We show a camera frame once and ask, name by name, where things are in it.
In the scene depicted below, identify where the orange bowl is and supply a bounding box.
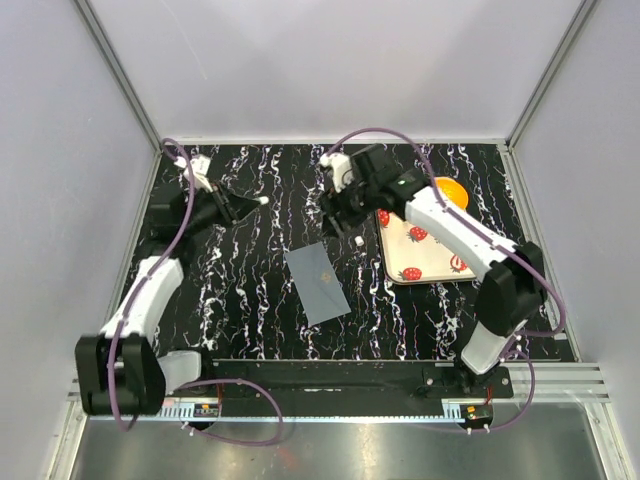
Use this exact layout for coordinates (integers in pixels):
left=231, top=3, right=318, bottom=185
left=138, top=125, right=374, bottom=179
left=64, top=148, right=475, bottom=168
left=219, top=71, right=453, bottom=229
left=436, top=177, right=469, bottom=210

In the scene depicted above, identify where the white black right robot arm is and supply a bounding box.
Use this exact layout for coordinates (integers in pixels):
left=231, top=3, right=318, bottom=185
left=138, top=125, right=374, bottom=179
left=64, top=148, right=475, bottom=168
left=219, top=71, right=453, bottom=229
left=319, top=144, right=547, bottom=397

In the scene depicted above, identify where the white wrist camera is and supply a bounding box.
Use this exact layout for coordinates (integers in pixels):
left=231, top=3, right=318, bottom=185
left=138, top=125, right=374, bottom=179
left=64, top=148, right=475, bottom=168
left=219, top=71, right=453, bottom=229
left=174, top=154, right=213, bottom=193
left=319, top=153, right=355, bottom=193

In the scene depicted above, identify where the grey paper envelope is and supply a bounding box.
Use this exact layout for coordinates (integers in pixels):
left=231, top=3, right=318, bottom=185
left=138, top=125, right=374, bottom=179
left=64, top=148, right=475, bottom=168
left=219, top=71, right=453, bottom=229
left=285, top=243, right=351, bottom=326

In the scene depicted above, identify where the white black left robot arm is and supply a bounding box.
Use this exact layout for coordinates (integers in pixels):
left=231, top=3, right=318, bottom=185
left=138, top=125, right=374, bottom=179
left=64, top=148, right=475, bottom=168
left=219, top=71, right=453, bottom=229
left=75, top=184, right=269, bottom=417

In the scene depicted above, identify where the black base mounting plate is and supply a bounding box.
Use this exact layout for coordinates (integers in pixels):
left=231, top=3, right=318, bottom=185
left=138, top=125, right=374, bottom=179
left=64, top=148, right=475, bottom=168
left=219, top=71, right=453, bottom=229
left=203, top=360, right=514, bottom=418

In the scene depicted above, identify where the strawberry pattern tray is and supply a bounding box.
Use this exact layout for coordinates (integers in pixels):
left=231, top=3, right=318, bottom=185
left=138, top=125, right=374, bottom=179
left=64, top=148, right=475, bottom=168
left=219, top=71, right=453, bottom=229
left=377, top=210, right=476, bottom=285

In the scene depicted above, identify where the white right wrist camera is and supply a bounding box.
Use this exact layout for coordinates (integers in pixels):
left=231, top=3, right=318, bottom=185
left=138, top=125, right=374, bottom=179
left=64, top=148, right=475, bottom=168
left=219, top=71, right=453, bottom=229
left=319, top=153, right=355, bottom=193

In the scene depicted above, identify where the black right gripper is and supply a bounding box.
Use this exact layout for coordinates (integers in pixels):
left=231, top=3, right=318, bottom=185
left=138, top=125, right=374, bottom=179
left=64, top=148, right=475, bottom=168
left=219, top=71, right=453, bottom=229
left=316, top=174, right=379, bottom=240

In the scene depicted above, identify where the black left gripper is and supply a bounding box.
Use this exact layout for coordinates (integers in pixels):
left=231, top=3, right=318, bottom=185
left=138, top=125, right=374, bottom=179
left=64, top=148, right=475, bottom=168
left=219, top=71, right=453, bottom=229
left=181, top=179, right=261, bottom=236

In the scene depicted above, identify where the white slotted cable duct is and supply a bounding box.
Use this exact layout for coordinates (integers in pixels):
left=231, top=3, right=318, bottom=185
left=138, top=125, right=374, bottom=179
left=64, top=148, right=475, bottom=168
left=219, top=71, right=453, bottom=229
left=156, top=400, right=219, bottom=422

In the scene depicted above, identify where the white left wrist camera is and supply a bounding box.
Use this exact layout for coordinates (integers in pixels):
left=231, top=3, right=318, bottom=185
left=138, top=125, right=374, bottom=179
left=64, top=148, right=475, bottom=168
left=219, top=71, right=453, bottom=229
left=174, top=154, right=213, bottom=193

